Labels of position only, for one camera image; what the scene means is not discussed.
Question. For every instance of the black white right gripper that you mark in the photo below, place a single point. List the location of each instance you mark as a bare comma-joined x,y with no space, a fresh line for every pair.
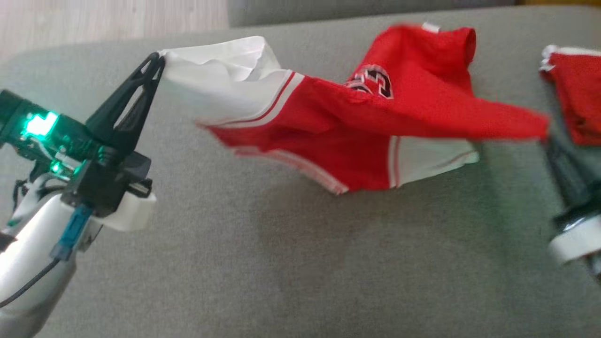
580,234

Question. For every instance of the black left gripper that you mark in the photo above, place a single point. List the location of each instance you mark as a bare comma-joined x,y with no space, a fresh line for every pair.
65,141

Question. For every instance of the red white striped jersey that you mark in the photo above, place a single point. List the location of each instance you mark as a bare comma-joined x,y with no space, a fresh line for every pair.
357,126

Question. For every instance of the folded plain red garment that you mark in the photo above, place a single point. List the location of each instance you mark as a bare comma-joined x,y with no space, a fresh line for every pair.
580,94

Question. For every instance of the large grey sofa seat cushion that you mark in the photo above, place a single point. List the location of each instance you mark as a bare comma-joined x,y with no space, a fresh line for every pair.
305,258

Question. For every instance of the small grey sofa cushion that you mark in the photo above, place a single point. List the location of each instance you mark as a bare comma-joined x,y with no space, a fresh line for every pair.
328,9

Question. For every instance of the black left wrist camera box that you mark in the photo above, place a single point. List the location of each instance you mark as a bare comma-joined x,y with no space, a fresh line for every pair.
108,180

